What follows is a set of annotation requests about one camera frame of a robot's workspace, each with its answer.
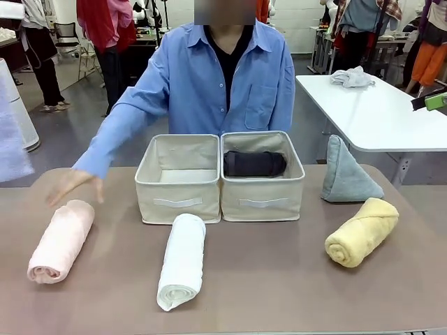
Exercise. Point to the mannequin with grey-blue shirt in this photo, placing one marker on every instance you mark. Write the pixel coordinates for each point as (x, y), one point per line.
(363, 15)

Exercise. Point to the white cylindrical air purifier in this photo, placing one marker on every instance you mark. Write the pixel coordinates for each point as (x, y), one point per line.
(29, 125)

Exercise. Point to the beige fabric storage bin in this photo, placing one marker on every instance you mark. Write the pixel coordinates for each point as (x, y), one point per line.
(262, 209)
(174, 206)

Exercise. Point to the grey metal background table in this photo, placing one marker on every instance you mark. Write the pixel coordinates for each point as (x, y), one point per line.
(323, 49)

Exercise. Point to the person in blue shirt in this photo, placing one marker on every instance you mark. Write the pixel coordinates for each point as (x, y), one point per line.
(195, 87)

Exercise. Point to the black mesh office chair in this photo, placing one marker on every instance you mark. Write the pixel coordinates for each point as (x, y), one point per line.
(66, 35)

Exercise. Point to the person's right hand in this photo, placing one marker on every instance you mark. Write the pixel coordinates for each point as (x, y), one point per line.
(75, 188)

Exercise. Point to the pink towel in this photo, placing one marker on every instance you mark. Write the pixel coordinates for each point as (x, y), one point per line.
(59, 240)

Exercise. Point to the white side table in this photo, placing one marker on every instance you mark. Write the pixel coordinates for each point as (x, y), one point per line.
(366, 115)

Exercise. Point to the dark grey rolled towel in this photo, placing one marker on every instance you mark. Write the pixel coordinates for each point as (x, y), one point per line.
(255, 164)

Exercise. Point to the crumpled white cloth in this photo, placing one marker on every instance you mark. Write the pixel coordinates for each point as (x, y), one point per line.
(351, 78)

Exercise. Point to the bystander in red pink clothes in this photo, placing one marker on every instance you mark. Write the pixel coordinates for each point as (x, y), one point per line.
(108, 35)

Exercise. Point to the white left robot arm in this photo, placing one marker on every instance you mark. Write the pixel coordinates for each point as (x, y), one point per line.
(14, 139)

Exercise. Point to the pale grey-green triangle towel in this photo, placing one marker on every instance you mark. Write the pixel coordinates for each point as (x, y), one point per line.
(345, 178)

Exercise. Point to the metal folding chair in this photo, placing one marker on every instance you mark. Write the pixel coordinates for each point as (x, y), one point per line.
(87, 59)

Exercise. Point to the white towel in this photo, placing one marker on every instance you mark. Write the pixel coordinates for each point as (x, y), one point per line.
(181, 261)

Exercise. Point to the person's right forearm blue sleeve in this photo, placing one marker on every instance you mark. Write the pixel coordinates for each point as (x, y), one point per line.
(111, 139)

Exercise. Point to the mannequin with orange trousers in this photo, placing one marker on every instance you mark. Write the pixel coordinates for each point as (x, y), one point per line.
(427, 63)

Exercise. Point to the yellow towel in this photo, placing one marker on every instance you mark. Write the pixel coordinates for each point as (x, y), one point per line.
(359, 234)

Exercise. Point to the background robot on desk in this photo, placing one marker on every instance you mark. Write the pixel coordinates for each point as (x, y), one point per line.
(146, 14)

